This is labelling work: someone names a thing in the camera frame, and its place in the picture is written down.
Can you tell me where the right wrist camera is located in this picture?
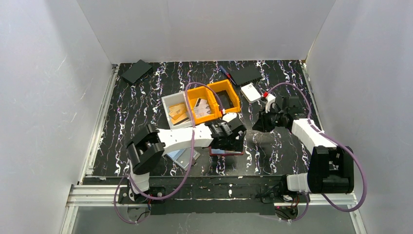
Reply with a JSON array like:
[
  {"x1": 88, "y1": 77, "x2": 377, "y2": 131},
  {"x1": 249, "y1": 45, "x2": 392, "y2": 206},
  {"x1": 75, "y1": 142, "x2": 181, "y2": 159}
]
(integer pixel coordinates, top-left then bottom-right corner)
[{"x1": 260, "y1": 92, "x2": 276, "y2": 113}]

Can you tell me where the black flat box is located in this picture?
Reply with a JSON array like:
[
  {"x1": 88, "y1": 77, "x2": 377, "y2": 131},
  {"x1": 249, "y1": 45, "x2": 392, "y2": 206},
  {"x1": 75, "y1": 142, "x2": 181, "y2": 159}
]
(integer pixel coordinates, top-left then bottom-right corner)
[
  {"x1": 120, "y1": 59, "x2": 152, "y2": 84},
  {"x1": 230, "y1": 66, "x2": 262, "y2": 87}
]

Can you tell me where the yellow bin with white cards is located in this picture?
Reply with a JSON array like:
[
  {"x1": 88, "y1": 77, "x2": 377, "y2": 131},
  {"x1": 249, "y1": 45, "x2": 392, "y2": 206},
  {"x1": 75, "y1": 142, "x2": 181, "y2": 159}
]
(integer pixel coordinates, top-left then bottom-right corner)
[{"x1": 186, "y1": 86, "x2": 223, "y2": 125}]

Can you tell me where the white small box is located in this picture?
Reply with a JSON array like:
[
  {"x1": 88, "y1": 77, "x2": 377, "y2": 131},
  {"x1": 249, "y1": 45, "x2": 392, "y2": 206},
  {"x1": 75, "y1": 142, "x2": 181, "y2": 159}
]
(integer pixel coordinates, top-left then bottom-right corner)
[{"x1": 241, "y1": 83, "x2": 262, "y2": 104}]

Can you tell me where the white plastic bin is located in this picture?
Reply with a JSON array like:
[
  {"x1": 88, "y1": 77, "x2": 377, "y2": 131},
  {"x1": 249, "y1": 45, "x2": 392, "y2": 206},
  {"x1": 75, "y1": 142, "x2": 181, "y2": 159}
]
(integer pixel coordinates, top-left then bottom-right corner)
[{"x1": 162, "y1": 92, "x2": 192, "y2": 129}]

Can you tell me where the grey card holder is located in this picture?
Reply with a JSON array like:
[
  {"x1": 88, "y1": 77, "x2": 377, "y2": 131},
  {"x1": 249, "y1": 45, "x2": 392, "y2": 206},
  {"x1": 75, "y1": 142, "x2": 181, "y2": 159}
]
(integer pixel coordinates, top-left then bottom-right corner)
[{"x1": 167, "y1": 148, "x2": 200, "y2": 173}]

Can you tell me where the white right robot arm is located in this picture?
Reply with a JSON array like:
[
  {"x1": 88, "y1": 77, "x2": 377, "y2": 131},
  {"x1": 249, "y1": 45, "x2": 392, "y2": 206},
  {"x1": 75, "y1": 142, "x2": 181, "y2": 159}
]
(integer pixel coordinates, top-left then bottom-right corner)
[{"x1": 252, "y1": 94, "x2": 354, "y2": 195}]

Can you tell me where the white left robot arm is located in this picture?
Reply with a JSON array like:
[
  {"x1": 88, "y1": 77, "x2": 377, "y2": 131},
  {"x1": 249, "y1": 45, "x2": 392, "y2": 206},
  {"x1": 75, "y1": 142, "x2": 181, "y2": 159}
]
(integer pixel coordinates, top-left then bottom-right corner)
[{"x1": 126, "y1": 113, "x2": 246, "y2": 195}]

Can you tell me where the white VIP card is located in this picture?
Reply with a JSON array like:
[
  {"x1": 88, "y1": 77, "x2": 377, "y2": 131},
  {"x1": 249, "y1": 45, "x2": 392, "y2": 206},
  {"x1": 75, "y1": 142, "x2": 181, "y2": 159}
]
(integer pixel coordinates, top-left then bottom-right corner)
[{"x1": 193, "y1": 98, "x2": 211, "y2": 118}]

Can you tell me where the red card holder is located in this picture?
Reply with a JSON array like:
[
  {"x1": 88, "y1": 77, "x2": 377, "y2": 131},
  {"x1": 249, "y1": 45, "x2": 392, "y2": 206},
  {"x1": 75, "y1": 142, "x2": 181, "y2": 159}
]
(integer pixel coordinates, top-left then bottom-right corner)
[{"x1": 209, "y1": 147, "x2": 244, "y2": 156}]

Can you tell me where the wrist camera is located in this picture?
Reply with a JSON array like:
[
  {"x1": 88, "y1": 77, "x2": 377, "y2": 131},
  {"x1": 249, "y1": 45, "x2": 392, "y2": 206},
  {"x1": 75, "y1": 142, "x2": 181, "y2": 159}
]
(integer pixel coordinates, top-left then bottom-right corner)
[
  {"x1": 260, "y1": 92, "x2": 276, "y2": 113},
  {"x1": 222, "y1": 112, "x2": 238, "y2": 123}
]

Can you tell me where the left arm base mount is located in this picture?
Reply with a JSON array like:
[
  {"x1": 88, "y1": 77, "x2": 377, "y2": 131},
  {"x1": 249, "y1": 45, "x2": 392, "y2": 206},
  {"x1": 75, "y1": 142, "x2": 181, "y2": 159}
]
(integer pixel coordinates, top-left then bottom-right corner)
[{"x1": 117, "y1": 187, "x2": 166, "y2": 204}]

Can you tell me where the black flat box right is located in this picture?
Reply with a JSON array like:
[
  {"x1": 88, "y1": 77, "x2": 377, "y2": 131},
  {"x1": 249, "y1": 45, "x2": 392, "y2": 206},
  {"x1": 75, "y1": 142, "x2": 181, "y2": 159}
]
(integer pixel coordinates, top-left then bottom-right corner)
[{"x1": 230, "y1": 66, "x2": 262, "y2": 87}]

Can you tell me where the gold VIP card top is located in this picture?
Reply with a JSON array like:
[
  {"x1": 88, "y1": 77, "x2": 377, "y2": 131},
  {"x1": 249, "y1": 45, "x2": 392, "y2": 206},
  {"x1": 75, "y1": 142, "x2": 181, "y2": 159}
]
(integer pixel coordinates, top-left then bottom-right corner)
[{"x1": 169, "y1": 102, "x2": 187, "y2": 116}]

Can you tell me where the gold card from red holder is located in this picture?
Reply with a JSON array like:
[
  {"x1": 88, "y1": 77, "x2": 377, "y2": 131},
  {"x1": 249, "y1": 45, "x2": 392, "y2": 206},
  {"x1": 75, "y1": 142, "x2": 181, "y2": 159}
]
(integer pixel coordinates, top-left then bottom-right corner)
[{"x1": 170, "y1": 112, "x2": 189, "y2": 126}]

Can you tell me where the black flat box left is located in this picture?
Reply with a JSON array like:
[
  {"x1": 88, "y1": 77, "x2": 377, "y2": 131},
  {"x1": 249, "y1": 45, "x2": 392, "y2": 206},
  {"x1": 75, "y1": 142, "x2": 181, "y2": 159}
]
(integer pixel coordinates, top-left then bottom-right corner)
[{"x1": 120, "y1": 59, "x2": 152, "y2": 84}]

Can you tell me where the yellow bin with black card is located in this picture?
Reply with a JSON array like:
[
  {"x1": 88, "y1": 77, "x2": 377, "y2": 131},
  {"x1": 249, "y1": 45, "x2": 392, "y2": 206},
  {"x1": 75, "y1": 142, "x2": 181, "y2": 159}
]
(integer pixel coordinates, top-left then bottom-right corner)
[{"x1": 208, "y1": 79, "x2": 241, "y2": 113}]

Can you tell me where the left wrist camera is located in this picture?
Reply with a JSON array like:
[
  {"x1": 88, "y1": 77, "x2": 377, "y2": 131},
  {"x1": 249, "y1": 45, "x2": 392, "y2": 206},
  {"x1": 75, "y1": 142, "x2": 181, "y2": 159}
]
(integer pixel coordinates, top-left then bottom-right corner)
[{"x1": 222, "y1": 112, "x2": 238, "y2": 123}]

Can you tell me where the black card in bin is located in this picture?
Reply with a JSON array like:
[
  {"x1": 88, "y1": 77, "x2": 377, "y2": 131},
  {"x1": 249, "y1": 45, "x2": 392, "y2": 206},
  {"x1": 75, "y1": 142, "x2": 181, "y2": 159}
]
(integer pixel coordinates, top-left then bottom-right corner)
[{"x1": 216, "y1": 90, "x2": 234, "y2": 110}]

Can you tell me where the blue red pen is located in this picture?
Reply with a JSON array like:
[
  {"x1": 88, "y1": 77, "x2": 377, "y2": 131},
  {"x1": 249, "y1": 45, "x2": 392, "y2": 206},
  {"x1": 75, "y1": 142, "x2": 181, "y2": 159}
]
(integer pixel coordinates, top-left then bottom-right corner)
[{"x1": 219, "y1": 65, "x2": 232, "y2": 80}]

